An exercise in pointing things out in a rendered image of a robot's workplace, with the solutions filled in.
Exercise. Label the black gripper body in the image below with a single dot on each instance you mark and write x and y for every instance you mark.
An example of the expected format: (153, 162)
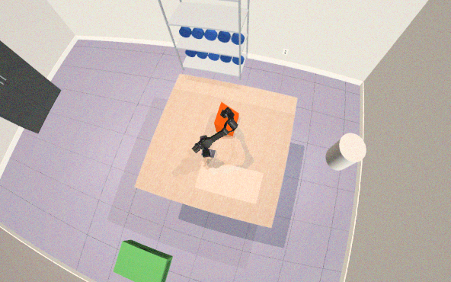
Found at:
(206, 152)

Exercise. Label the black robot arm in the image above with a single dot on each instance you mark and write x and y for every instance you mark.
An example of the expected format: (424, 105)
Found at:
(206, 142)

